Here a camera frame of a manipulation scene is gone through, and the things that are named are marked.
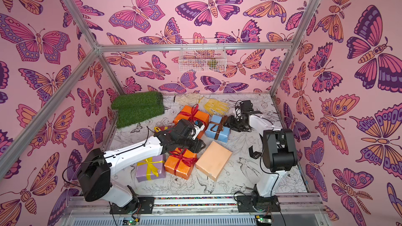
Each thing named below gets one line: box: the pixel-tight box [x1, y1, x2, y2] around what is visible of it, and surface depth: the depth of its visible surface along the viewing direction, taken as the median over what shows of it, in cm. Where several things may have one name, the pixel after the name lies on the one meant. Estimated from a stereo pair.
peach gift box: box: [195, 140, 233, 182], surface depth 84 cm
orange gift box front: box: [163, 147, 198, 180], surface depth 81 cm
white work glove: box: [175, 93, 201, 106], surface depth 119 cm
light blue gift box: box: [205, 115, 231, 143], surface depth 94 cm
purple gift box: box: [135, 153, 166, 183], surface depth 79 cm
